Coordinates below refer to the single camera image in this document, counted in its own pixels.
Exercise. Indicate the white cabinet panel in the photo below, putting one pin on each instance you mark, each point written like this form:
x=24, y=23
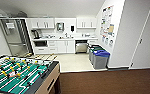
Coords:
x=66, y=46

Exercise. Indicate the chrome faucet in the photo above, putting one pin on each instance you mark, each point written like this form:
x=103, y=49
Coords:
x=66, y=34

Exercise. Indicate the narrow white drawer unit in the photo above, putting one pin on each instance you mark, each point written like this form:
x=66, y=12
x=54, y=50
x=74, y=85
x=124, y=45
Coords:
x=92, y=41

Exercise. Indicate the wide white drawer unit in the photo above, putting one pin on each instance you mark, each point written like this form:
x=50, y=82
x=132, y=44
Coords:
x=52, y=48

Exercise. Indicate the paper towel dispenser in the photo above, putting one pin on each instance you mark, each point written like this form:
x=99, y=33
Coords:
x=60, y=26

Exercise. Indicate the grey bin blue lid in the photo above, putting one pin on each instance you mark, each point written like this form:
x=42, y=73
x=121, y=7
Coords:
x=101, y=60

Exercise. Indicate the black built-in microwave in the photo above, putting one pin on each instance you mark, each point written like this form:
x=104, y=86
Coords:
x=40, y=43

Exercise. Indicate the stainless steel refrigerator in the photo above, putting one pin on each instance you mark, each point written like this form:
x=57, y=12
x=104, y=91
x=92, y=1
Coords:
x=14, y=38

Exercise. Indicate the green foosball table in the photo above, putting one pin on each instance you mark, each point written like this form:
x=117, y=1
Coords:
x=17, y=75

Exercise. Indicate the white notice sheet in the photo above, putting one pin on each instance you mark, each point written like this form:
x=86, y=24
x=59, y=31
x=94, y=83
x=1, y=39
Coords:
x=10, y=25

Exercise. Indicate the white door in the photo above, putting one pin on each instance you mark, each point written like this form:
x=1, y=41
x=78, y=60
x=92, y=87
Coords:
x=147, y=33

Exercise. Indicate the white wall cabinet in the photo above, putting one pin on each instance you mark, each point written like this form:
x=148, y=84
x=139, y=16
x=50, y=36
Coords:
x=86, y=22
x=42, y=23

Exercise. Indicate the blue wall sign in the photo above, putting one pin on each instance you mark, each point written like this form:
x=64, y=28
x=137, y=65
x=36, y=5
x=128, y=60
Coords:
x=104, y=40

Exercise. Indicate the green wall sign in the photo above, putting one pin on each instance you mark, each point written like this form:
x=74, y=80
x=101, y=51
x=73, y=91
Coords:
x=107, y=41

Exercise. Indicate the large printed wall poster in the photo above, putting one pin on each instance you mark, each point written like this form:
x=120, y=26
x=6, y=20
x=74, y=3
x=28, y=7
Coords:
x=106, y=18

